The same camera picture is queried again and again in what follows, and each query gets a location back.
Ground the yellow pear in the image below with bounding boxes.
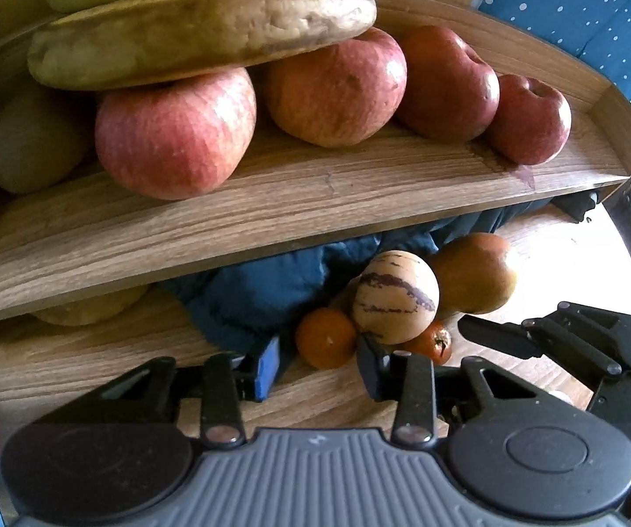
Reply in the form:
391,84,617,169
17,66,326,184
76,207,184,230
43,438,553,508
29,284,148,327

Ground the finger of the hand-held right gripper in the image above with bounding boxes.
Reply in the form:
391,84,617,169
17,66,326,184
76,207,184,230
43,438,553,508
457,301,624,379

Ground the small orange tomato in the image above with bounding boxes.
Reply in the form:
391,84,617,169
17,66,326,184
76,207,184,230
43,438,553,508
397,323,452,366
295,307,360,370

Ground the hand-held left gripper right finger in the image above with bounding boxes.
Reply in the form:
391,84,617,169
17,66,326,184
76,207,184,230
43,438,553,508
355,334,575,448

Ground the wooden shelf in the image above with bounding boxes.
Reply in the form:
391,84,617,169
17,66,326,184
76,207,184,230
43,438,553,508
0,0,631,330

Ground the brown spotted banana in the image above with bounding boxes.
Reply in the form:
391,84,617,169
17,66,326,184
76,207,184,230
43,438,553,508
27,0,378,91

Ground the striped pepino melon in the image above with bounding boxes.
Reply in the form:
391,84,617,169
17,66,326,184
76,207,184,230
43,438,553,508
351,251,440,345

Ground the dark red apple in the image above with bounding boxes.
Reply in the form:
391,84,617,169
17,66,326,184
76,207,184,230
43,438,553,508
395,25,501,142
484,73,573,166

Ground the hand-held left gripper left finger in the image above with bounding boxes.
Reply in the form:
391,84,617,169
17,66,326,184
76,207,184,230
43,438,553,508
32,334,282,448

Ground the dark blue cloth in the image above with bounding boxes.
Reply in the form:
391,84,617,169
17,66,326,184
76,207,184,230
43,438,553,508
162,189,604,353

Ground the pink striped apple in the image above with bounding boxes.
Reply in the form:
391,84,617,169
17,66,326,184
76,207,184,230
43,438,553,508
94,66,257,201
263,26,408,148

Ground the brown green pear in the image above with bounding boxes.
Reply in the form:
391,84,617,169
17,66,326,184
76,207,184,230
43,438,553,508
428,232,518,322

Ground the brown kiwi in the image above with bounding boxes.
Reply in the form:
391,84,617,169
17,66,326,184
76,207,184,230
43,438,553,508
0,87,97,195

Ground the blue dotted fabric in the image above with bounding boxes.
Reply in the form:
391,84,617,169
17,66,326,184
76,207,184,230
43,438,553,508
480,0,631,122

